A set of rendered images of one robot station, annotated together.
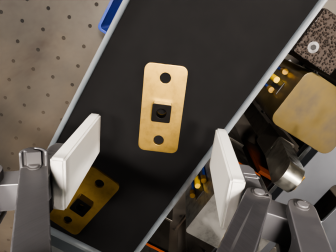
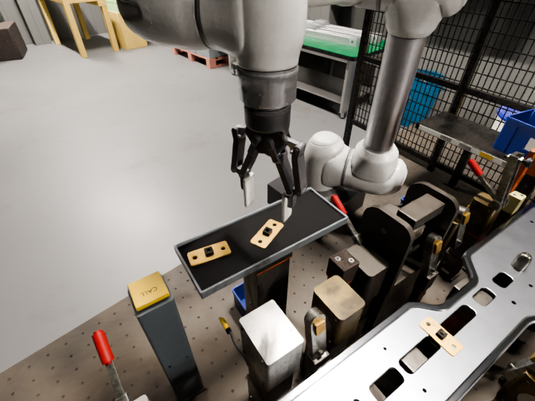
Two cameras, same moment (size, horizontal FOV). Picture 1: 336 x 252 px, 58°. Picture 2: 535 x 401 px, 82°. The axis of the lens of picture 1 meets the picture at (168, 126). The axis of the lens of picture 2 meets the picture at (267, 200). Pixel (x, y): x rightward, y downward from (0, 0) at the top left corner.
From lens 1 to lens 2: 0.59 m
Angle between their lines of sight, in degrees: 69
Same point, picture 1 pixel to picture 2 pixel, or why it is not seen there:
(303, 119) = (330, 295)
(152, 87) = (268, 225)
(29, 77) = not seen: hidden behind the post
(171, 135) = (266, 242)
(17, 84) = not seen: hidden behind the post
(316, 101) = (338, 289)
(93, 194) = (216, 251)
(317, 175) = (342, 382)
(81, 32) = (215, 300)
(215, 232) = (256, 328)
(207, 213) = (259, 312)
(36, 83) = not seen: hidden behind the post
